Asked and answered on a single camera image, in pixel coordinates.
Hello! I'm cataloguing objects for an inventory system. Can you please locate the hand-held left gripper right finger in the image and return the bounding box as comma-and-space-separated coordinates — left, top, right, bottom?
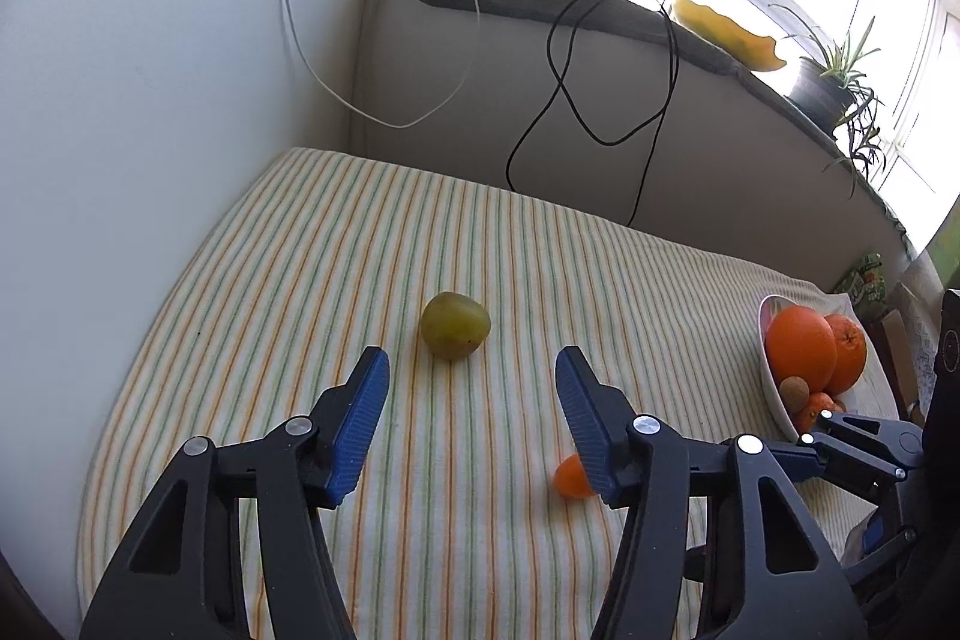
555, 346, 863, 640

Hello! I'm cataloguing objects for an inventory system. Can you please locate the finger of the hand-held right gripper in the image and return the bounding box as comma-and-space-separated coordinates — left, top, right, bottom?
799, 410, 925, 498
862, 509, 917, 562

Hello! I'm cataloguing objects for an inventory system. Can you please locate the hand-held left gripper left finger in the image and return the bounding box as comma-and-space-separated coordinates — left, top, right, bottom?
79, 346, 391, 640

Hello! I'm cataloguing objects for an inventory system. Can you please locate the small tangerine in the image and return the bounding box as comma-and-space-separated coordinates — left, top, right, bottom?
553, 454, 601, 501

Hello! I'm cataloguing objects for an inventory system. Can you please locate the bumpy orange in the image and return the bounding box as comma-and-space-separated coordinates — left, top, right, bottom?
795, 391, 837, 435

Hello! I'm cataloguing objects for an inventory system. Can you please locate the round orange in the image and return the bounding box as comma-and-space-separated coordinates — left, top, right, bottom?
823, 313, 869, 395

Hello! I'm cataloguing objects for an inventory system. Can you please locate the large orange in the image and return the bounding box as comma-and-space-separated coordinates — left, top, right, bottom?
765, 305, 838, 390

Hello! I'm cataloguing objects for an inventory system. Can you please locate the white floral bowl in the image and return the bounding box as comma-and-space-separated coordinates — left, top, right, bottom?
757, 293, 871, 442

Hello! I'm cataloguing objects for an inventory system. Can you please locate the green plum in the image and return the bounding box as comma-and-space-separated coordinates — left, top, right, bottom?
420, 291, 492, 360

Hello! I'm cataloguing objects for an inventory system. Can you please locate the brown cardboard box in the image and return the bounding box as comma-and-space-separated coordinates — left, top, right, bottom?
877, 284, 938, 408

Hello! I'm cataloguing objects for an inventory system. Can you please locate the yellow green painting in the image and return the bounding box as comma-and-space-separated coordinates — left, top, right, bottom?
919, 212, 960, 292

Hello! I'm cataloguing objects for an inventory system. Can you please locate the green packet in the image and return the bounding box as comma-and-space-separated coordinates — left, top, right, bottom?
832, 250, 890, 322

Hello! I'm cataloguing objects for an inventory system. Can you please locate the striped cloth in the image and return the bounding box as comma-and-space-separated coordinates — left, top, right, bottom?
75, 147, 901, 640

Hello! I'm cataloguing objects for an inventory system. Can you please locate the potted plant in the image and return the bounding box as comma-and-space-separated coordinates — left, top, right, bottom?
769, 2, 890, 199

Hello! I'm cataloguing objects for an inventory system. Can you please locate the yellow dish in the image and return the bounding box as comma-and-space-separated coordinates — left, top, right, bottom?
670, 0, 788, 73

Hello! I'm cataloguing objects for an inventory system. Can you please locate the straight black cable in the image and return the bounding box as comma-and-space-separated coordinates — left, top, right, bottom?
626, 2, 680, 226

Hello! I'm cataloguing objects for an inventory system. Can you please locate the looped black cable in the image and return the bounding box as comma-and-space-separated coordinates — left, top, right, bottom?
506, 0, 676, 191

